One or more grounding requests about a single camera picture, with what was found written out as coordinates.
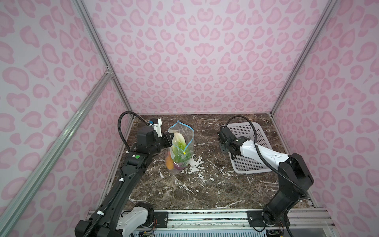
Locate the green white toy cabbage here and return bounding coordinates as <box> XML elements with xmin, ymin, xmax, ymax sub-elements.
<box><xmin>171</xmin><ymin>132</ymin><xmax>192</xmax><ymax>165</ymax></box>

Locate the yellow toy potato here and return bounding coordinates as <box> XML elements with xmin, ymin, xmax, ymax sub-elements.
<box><xmin>165</xmin><ymin>156</ymin><xmax>175</xmax><ymax>170</ymax></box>

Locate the clear zip top bag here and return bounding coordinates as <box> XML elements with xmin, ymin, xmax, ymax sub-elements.
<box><xmin>165</xmin><ymin>120</ymin><xmax>194</xmax><ymax>172</ymax></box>

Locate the purple toy onion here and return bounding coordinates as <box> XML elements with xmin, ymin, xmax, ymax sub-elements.
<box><xmin>174</xmin><ymin>163</ymin><xmax>184</xmax><ymax>171</ymax></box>

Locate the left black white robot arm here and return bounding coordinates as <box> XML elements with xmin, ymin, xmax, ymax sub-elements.
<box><xmin>75</xmin><ymin>126</ymin><xmax>174</xmax><ymax>237</ymax></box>

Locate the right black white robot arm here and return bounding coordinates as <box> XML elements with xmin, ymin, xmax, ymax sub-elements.
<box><xmin>218</xmin><ymin>126</ymin><xmax>314</xmax><ymax>226</ymax></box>

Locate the white plastic basket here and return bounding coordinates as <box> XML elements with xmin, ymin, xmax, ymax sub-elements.
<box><xmin>228</xmin><ymin>122</ymin><xmax>272</xmax><ymax>174</ymax></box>

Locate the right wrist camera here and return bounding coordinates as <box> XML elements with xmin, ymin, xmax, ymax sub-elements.
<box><xmin>217</xmin><ymin>126</ymin><xmax>236</xmax><ymax>144</ymax></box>

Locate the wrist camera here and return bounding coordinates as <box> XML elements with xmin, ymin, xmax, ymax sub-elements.
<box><xmin>217</xmin><ymin>126</ymin><xmax>236</xmax><ymax>144</ymax></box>
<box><xmin>149</xmin><ymin>118</ymin><xmax>162</xmax><ymax>137</ymax></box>

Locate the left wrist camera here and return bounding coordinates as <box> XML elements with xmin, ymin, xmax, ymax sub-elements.
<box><xmin>149</xmin><ymin>118</ymin><xmax>162</xmax><ymax>137</ymax></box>

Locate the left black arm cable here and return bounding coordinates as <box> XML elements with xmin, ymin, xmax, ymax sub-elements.
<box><xmin>117</xmin><ymin>111</ymin><xmax>149</xmax><ymax>153</ymax></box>

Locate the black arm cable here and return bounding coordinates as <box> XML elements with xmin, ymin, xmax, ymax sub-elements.
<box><xmin>224</xmin><ymin>115</ymin><xmax>310</xmax><ymax>199</ymax></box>
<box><xmin>117</xmin><ymin>111</ymin><xmax>149</xmax><ymax>153</ymax></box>

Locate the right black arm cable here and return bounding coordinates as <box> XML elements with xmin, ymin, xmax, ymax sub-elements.
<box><xmin>224</xmin><ymin>115</ymin><xmax>310</xmax><ymax>199</ymax></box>

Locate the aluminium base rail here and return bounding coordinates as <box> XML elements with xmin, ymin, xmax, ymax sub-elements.
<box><xmin>95</xmin><ymin>207</ymin><xmax>339</xmax><ymax>237</ymax></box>

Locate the aluminium frame strut left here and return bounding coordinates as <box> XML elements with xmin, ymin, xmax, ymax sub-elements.
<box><xmin>1</xmin><ymin>72</ymin><xmax>113</xmax><ymax>237</ymax></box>

